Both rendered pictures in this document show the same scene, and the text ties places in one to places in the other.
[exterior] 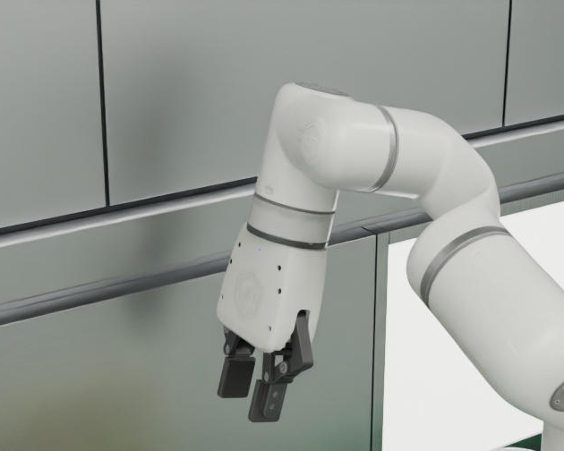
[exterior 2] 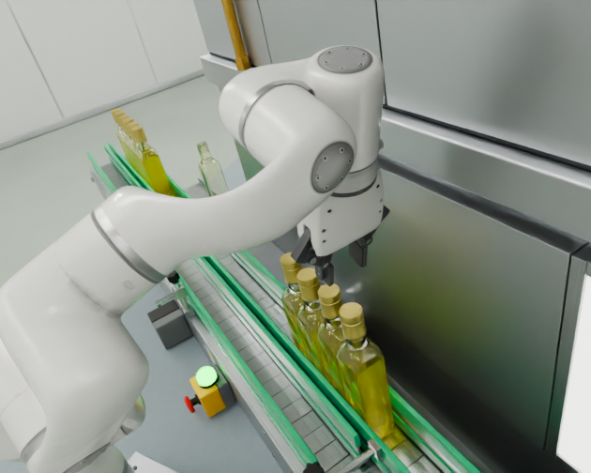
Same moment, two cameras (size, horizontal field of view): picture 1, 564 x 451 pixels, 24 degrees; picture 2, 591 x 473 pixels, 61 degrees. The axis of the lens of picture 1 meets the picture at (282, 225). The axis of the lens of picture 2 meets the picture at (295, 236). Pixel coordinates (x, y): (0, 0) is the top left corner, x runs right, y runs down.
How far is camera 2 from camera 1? 1.23 m
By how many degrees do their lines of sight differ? 86
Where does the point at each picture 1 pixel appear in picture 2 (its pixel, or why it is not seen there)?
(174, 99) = (419, 38)
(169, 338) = (400, 210)
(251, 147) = (479, 105)
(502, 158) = not seen: outside the picture
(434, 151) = (268, 152)
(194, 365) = (415, 239)
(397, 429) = (581, 433)
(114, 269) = not seen: hidden behind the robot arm
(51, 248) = not seen: hidden behind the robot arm
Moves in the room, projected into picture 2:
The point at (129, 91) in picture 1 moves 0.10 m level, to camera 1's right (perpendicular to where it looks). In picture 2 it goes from (391, 22) to (404, 44)
